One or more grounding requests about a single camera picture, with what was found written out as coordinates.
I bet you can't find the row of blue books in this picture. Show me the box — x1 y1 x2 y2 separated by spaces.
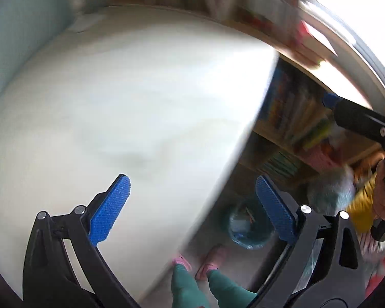
263 67 332 150

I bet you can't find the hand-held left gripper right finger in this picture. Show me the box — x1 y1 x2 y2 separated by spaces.
255 175 368 308

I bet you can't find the person's leg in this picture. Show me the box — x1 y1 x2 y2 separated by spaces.
208 269 257 308
171 263 209 308

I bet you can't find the pink slipper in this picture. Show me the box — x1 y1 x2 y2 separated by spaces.
195 245 225 281
172 254 193 272

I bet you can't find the row of colourful books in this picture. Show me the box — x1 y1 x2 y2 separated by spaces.
237 0 302 45

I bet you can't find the person's right leg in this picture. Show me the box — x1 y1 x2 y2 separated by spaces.
208 269 257 308

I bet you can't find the pile of dark magazines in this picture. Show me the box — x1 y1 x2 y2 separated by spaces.
257 151 304 183

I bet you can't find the person's left leg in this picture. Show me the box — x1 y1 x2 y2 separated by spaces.
171 263 209 308

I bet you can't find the blue lined trash bin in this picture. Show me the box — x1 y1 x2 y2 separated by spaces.
228 199 273 251

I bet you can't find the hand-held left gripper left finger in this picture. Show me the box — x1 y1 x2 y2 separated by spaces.
22 173 139 308

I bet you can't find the pink plastic basket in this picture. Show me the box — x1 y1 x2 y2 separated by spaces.
303 144 344 174

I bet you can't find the stack of red books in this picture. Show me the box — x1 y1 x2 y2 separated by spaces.
285 19 337 68

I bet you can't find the wooden bookshelf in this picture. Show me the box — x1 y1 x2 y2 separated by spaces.
237 0 385 193

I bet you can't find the window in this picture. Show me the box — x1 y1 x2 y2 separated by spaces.
311 0 385 71

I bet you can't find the yellow pillow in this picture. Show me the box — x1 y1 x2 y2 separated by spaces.
346 173 377 235

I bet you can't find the pink white plush toy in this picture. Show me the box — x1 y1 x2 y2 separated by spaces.
364 253 385 299

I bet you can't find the person's right hand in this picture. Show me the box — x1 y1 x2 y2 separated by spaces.
372 159 385 221

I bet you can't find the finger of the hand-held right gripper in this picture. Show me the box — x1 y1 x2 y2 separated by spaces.
334 98 385 152
322 92 341 108

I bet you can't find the grey swirl blanket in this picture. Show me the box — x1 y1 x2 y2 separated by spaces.
308 167 357 214

